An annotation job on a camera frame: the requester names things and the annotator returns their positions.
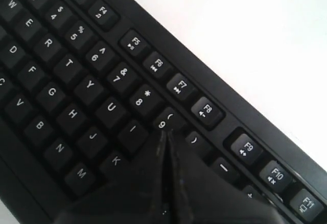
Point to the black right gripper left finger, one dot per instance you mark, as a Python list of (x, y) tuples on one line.
[(137, 195)]

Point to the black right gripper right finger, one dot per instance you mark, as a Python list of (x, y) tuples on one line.
[(199, 195)]

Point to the black Acer keyboard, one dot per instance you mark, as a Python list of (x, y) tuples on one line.
[(85, 82)]

